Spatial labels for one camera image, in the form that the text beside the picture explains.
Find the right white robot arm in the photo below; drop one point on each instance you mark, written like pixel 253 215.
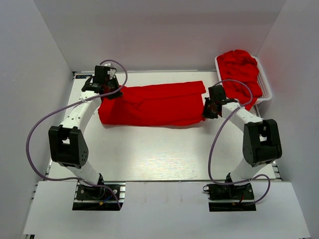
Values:
pixel 261 139

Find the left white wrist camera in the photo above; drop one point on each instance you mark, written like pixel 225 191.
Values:
pixel 111 70

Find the red t shirt pile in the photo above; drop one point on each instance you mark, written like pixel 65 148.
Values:
pixel 241 74

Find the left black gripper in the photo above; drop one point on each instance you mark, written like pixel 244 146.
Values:
pixel 112 90

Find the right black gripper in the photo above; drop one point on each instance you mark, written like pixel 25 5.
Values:
pixel 210 109

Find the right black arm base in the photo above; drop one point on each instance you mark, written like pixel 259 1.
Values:
pixel 230 198

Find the blue label sticker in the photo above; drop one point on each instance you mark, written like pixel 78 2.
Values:
pixel 87 76

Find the white plastic basket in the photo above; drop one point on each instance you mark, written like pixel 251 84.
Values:
pixel 261 82

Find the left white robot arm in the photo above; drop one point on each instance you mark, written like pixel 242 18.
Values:
pixel 68 147

